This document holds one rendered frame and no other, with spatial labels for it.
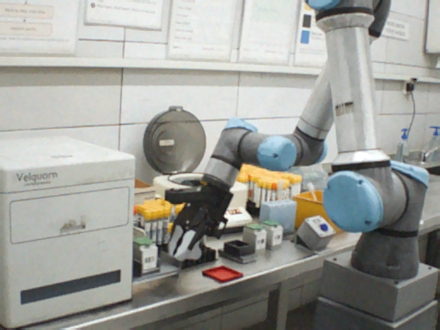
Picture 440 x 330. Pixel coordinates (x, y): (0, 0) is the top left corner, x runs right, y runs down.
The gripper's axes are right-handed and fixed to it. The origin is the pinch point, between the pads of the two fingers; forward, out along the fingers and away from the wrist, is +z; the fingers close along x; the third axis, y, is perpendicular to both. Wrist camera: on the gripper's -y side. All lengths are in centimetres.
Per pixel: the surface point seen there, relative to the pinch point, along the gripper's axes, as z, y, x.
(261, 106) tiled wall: -69, 67, 60
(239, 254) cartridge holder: -8.3, 20.2, 0.4
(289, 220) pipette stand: -24.4, 41.7, 6.9
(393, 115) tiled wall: -116, 159, 60
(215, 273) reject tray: -1.4, 11.6, -2.7
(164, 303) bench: 8.9, -5.2, -8.4
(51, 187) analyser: -1.6, -38.6, -4.3
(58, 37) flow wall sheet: -43, -21, 59
